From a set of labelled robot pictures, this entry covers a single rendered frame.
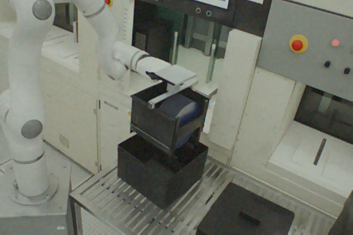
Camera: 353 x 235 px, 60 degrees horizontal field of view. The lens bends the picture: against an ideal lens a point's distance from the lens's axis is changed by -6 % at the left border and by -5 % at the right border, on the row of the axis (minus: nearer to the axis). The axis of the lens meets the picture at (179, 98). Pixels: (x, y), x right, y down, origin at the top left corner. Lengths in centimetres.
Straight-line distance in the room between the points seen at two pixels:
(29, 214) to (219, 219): 70
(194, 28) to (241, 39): 125
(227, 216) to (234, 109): 44
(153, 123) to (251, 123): 47
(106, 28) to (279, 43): 63
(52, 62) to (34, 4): 131
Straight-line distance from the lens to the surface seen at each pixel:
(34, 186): 133
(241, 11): 128
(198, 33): 244
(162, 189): 124
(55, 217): 134
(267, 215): 127
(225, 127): 142
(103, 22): 113
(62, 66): 215
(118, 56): 126
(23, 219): 137
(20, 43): 103
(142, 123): 119
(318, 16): 119
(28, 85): 108
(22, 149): 122
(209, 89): 186
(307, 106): 181
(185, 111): 115
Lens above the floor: 177
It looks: 30 degrees down
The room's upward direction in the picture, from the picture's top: 8 degrees clockwise
